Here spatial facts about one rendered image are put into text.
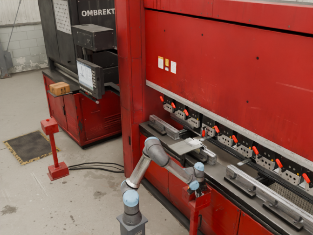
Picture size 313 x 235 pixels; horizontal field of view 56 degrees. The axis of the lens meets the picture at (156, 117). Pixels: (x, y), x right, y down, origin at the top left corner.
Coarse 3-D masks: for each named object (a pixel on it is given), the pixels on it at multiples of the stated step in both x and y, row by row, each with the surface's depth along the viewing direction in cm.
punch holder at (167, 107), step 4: (164, 96) 307; (168, 96) 302; (164, 100) 309; (168, 100) 303; (172, 100) 297; (164, 104) 311; (168, 104) 305; (164, 108) 312; (168, 108) 306; (172, 108) 301
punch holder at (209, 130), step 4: (204, 116) 262; (204, 120) 263; (208, 120) 259; (212, 120) 254; (204, 124) 264; (208, 124) 260; (212, 124) 256; (216, 124) 255; (208, 128) 261; (212, 128) 257; (208, 132) 262; (212, 132) 258; (216, 132) 259; (212, 136) 259
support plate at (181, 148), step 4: (184, 140) 289; (188, 140) 289; (176, 144) 283; (180, 144) 283; (184, 144) 283; (172, 148) 276; (176, 148) 276; (180, 148) 276; (184, 148) 276; (188, 148) 276; (192, 148) 276; (196, 148) 276; (176, 152) 271; (180, 152) 269; (184, 152) 269
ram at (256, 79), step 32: (160, 32) 286; (192, 32) 248; (224, 32) 219; (256, 32) 196; (288, 32) 182; (192, 64) 258; (224, 64) 227; (256, 64) 203; (288, 64) 183; (192, 96) 269; (224, 96) 236; (256, 96) 209; (288, 96) 188; (256, 128) 217; (288, 128) 194
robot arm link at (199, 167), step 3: (198, 162) 238; (195, 165) 235; (198, 165) 235; (201, 165) 235; (195, 168) 235; (198, 168) 233; (201, 168) 233; (195, 171) 234; (198, 171) 234; (201, 171) 235; (198, 174) 236; (201, 174) 236; (198, 177) 238; (201, 177) 238
